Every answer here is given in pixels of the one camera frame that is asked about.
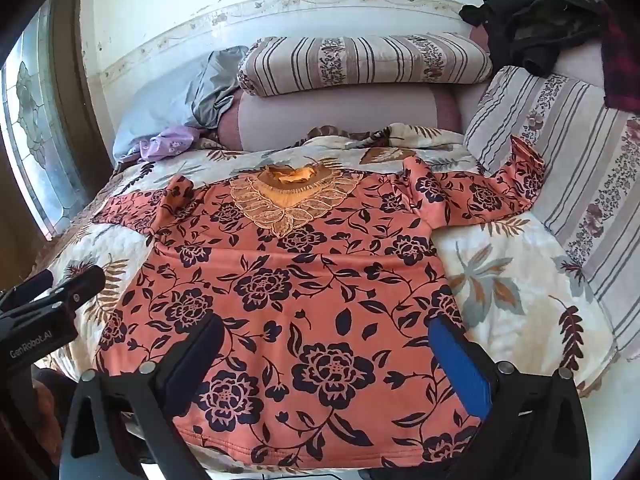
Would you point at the striped floral pillow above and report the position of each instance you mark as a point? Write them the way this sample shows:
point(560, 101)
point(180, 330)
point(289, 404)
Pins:
point(575, 160)
point(370, 62)

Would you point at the orange floral shirt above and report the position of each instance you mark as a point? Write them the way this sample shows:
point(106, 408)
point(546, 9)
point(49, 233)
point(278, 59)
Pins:
point(310, 310)

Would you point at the grey cloth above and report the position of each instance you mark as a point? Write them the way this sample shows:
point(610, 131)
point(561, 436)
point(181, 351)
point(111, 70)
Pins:
point(217, 85)

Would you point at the light blue pillow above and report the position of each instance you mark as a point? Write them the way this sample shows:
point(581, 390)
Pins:
point(155, 110)

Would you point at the mauve backrest cushion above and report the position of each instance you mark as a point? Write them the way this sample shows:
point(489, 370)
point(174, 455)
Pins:
point(575, 60)

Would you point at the stained glass window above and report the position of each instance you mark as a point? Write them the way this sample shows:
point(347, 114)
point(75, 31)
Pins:
point(35, 135)

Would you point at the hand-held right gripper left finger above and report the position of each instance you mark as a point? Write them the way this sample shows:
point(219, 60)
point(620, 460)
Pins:
point(192, 367)

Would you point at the leaf print fleece blanket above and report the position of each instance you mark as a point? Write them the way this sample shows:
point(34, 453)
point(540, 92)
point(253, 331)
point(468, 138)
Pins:
point(500, 280)

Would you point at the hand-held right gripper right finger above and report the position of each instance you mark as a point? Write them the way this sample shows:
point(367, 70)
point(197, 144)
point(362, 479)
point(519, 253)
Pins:
point(462, 367)

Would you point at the red plaid cloth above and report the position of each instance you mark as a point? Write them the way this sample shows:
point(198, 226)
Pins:
point(622, 60)

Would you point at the black clothes pile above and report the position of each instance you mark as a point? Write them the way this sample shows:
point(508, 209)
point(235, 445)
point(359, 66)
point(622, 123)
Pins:
point(540, 25)

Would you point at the mauve bolster cushion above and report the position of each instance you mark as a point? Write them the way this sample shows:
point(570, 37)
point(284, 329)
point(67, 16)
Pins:
point(340, 110)

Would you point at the purple floral cloth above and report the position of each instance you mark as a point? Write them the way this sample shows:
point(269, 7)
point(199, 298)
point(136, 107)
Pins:
point(167, 142)

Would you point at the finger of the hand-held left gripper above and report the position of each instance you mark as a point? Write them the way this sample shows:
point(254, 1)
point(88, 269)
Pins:
point(80, 281)
point(31, 282)

